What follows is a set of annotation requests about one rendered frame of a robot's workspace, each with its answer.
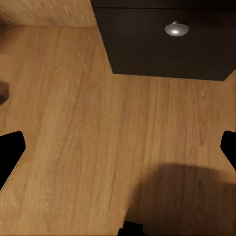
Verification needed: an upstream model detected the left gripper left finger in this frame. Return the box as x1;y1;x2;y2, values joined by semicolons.
0;131;26;190

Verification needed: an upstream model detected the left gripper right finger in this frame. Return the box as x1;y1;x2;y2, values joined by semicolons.
220;131;236;170

